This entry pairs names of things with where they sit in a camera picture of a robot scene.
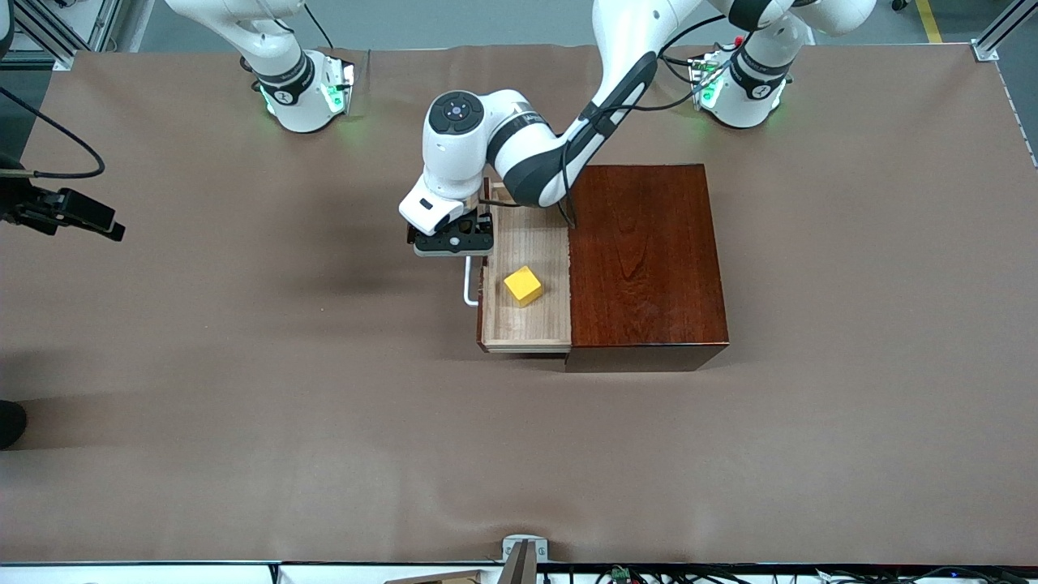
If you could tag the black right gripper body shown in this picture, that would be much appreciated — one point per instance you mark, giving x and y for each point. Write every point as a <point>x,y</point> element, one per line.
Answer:
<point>18,197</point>

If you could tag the yellow block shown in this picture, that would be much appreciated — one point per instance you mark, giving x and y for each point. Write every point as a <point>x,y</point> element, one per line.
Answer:
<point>524,285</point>

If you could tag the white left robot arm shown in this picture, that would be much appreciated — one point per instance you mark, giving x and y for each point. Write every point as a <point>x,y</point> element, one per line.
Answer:
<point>519,138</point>

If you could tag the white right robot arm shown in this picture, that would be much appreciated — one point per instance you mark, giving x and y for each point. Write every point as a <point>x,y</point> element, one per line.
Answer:
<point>296,101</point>

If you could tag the dark wooden cabinet box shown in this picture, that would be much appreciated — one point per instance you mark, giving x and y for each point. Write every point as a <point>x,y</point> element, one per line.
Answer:
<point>649,268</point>

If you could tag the black shoe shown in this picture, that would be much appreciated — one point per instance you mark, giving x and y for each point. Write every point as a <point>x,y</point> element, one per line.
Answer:
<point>11,423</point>

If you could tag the brown table cover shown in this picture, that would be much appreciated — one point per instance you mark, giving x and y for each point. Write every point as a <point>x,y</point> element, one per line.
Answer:
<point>243,487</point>

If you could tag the green connector plug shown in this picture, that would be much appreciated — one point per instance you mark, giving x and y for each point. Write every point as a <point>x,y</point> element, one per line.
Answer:
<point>622,574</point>

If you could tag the aluminium profile bar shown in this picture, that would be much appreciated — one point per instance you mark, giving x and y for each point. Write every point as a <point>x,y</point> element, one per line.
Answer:
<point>993,36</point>

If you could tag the aluminium frame with diagonal struts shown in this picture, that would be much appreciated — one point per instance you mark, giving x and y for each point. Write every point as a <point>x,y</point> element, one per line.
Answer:
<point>65,28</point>

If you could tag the grey metal table bracket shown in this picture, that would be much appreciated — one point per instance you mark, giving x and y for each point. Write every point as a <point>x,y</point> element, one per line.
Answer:
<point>525,545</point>

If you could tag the grey upright post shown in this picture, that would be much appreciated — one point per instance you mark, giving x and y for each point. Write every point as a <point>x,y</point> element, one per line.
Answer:
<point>519,568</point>

